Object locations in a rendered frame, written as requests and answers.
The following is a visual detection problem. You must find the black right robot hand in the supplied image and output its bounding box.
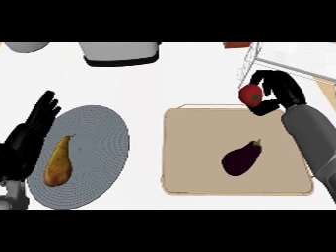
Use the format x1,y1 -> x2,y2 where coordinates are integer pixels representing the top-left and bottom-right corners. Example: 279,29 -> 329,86
248,69 -> 309,117

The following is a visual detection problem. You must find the dark purple eggplant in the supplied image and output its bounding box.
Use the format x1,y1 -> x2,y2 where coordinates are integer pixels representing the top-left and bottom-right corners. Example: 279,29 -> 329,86
220,138 -> 264,177

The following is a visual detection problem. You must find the orange-red object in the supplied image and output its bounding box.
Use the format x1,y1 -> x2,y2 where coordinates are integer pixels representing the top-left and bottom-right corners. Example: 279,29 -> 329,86
223,42 -> 251,50

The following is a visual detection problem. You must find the red tomato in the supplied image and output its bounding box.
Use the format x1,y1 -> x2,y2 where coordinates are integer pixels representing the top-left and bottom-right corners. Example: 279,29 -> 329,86
237,84 -> 266,109

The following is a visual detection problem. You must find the beige tray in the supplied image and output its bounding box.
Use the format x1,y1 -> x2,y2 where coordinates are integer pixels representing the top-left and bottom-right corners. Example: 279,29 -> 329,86
162,103 -> 316,197

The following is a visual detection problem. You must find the grey round container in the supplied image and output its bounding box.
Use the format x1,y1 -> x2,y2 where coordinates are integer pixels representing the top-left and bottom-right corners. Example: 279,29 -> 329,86
4,42 -> 51,54

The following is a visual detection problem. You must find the round grey placemat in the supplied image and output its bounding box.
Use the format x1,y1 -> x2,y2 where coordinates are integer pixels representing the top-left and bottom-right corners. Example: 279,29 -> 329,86
26,104 -> 131,210

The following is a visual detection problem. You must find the yellow-brown pear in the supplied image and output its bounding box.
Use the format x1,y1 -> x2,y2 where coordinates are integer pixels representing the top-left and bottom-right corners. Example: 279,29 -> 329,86
44,134 -> 76,188

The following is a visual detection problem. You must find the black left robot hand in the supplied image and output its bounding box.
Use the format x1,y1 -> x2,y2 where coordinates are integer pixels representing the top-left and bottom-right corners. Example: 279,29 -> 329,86
0,90 -> 63,184

